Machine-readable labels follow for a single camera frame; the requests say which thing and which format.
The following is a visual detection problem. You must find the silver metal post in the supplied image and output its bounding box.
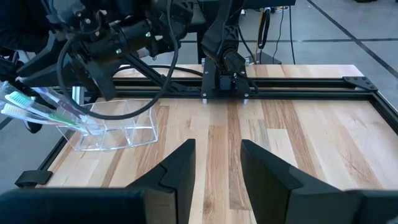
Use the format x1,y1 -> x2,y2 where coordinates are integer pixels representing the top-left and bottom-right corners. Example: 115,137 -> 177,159
72,86 -> 85,106

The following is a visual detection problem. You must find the clear plastic bag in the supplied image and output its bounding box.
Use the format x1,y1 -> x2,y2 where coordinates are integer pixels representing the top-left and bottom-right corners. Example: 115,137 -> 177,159
55,98 -> 160,152

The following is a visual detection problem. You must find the black aluminium table frame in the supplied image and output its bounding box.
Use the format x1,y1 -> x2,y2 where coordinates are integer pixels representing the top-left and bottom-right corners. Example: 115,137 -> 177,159
14,76 -> 398,189

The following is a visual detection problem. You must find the blue white toothbrush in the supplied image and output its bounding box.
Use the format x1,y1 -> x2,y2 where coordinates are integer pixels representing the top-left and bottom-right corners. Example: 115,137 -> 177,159
0,103 -> 91,134

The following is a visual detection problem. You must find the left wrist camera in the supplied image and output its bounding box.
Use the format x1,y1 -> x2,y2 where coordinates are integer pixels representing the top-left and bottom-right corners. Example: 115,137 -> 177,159
46,0 -> 105,35

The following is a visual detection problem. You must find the yellow floor cable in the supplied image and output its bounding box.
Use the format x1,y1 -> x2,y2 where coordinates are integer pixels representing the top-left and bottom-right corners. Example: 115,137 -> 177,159
255,9 -> 265,47

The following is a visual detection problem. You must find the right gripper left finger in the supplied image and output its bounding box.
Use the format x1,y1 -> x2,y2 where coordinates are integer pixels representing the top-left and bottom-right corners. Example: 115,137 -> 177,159
126,139 -> 196,224

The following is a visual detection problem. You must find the purple white toothbrush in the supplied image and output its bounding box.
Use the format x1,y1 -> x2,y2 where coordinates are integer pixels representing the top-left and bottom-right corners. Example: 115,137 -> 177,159
30,86 -> 90,124

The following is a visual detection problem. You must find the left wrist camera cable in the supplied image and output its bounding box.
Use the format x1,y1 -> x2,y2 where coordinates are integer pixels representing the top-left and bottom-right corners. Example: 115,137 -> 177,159
57,0 -> 180,121

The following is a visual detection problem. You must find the green white toothbrush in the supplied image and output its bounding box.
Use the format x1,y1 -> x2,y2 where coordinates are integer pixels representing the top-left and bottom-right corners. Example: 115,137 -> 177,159
4,91 -> 90,131

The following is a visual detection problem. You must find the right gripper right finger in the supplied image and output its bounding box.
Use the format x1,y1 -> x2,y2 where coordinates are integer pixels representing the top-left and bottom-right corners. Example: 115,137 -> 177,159
241,139 -> 349,224

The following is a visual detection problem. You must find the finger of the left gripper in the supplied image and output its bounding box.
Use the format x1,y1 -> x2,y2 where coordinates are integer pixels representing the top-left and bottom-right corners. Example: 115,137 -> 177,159
18,40 -> 74,88

